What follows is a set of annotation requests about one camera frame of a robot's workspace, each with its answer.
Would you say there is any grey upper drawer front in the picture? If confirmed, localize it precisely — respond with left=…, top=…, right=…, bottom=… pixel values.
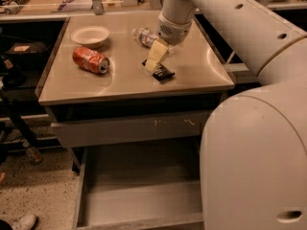
left=51, top=110, right=210, bottom=148

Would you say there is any open grey lower drawer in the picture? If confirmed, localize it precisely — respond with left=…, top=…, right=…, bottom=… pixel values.
left=72, top=137, right=204, bottom=230

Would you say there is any white sneaker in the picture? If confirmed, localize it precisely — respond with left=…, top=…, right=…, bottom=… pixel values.
left=12, top=214, right=37, bottom=230

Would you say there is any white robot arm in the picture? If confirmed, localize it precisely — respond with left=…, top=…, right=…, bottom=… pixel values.
left=158, top=0, right=307, bottom=230

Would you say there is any clear plastic water bottle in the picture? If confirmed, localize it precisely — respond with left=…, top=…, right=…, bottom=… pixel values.
left=132, top=27, right=173, bottom=54

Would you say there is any black box with label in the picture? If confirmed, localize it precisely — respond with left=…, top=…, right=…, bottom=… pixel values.
left=6, top=42, right=48, bottom=60

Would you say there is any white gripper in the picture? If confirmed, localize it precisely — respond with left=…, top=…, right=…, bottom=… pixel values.
left=145, top=12, right=192, bottom=73

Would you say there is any black tripod stand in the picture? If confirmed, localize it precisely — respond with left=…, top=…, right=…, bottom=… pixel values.
left=0, top=92, right=43, bottom=164

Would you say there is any white paper bowl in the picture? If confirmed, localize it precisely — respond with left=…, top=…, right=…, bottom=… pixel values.
left=71, top=26, right=109, bottom=49

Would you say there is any black rxbar chocolate wrapper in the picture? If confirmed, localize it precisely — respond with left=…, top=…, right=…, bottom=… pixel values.
left=147, top=64, right=175, bottom=82

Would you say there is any grey metal drawer cabinet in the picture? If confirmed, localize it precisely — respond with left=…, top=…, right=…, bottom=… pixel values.
left=36, top=11, right=234, bottom=166

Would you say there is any crushed orange soda can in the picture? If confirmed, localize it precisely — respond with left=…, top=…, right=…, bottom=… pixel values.
left=72, top=47, right=109, bottom=74

